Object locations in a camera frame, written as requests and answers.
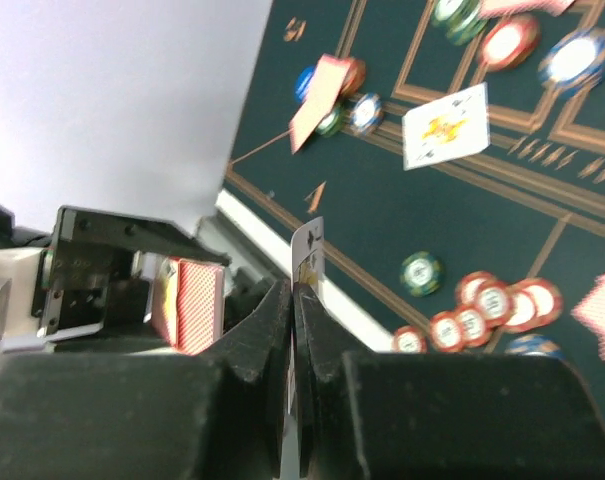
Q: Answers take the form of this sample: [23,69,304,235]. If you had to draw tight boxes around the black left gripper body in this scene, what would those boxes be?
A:
[32,206,230,337]

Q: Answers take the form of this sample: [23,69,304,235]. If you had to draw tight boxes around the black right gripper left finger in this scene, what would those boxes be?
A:
[0,280,291,479]

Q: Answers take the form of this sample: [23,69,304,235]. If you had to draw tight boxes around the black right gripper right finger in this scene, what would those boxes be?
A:
[293,285,605,479]

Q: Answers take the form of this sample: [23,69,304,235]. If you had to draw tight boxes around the red playing card deck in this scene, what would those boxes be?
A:
[151,257,225,355]

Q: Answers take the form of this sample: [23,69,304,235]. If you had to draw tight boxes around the green poker chip stack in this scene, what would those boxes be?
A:
[400,251,444,297]

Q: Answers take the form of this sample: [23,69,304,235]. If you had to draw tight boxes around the red poker chip stack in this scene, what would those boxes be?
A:
[427,269,565,354]

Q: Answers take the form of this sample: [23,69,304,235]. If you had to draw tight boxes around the blue poker chip stack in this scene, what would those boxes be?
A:
[505,334,566,360]

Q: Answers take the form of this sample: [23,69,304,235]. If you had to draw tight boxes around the face-up community card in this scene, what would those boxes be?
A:
[402,82,490,171]

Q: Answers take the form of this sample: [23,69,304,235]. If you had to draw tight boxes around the green chips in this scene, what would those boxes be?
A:
[431,0,488,45]

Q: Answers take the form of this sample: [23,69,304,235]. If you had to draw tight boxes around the dark green poker table mat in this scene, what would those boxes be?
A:
[223,0,605,361]

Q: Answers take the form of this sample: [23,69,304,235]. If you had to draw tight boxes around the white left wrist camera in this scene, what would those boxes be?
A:
[0,247,53,353]

